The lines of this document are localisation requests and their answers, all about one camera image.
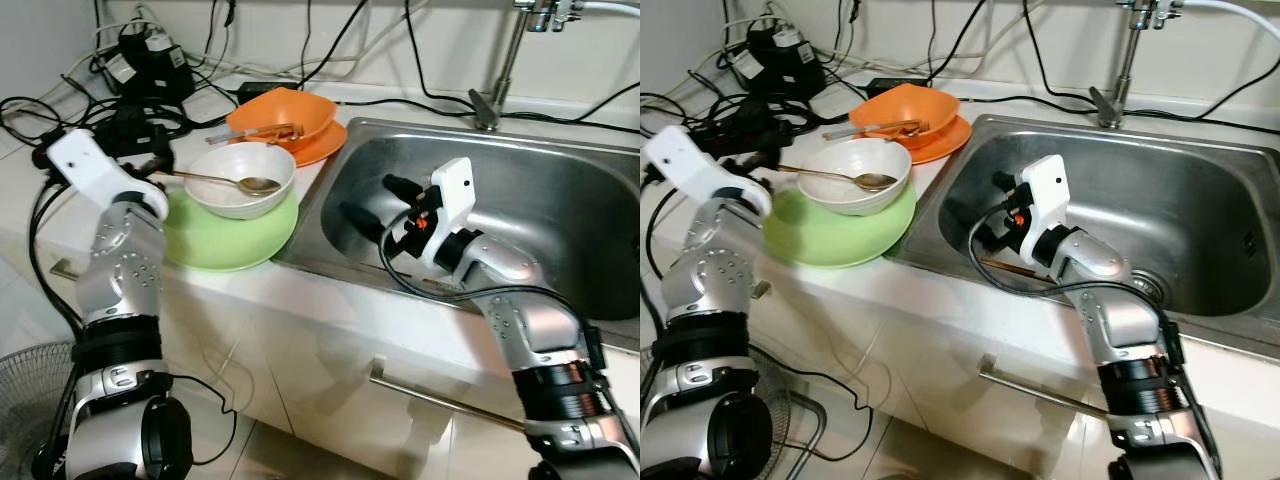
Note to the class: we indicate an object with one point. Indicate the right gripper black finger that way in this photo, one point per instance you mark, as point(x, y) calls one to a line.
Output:
point(990, 232)
point(1005, 182)
point(362, 220)
point(402, 185)

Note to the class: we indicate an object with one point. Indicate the patterned brown chopsticks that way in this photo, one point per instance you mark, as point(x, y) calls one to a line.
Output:
point(1010, 268)

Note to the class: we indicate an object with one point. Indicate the gold metal spoon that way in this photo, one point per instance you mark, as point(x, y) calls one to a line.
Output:
point(262, 185)
point(878, 181)

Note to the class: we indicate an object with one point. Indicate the white ceramic bowl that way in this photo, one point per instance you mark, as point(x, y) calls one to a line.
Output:
point(240, 205)
point(850, 200)

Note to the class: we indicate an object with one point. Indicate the light green plate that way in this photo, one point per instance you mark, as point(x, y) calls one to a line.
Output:
point(830, 240)
point(220, 245)

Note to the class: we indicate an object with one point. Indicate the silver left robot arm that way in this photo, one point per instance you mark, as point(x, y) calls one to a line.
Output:
point(125, 270)
point(720, 280)

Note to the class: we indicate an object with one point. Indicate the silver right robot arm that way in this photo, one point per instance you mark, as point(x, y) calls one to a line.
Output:
point(1130, 320)
point(540, 330)

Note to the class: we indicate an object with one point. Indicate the orange plastic plate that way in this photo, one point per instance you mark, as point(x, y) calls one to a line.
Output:
point(955, 140)
point(330, 145)

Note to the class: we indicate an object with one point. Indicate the chrome faucet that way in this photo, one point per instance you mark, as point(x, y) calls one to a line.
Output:
point(487, 108)
point(1110, 105)

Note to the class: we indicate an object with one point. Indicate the orange plastic bowl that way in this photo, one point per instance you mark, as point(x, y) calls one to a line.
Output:
point(920, 100)
point(300, 105)

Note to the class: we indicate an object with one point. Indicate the stainless steel sink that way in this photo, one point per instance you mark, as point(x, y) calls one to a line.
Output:
point(1190, 200)
point(560, 210)

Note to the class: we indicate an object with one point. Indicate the gold and silver fork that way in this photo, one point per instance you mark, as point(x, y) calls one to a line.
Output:
point(235, 135)
point(855, 131)

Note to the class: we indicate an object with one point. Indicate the black power brick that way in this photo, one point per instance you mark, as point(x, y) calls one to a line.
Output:
point(885, 87)
point(255, 92)

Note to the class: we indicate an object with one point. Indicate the metal sink drain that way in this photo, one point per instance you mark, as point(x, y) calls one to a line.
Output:
point(1150, 290)

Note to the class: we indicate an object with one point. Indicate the black power strip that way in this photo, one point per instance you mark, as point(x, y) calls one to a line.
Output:
point(750, 135)
point(140, 140)

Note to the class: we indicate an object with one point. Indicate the black charger device with labels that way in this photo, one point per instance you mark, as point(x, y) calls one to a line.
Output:
point(155, 75)
point(785, 70)

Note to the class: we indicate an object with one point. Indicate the grey floor fan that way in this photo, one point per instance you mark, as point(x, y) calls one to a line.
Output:
point(782, 400)
point(30, 400)

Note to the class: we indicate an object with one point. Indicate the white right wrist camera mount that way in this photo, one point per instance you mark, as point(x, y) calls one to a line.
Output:
point(455, 195)
point(1045, 190)

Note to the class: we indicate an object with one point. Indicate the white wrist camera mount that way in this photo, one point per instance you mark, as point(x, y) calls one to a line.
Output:
point(1045, 190)
point(455, 195)
point(685, 160)
point(85, 165)

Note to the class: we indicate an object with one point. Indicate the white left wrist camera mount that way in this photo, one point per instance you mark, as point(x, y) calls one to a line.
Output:
point(685, 160)
point(85, 165)

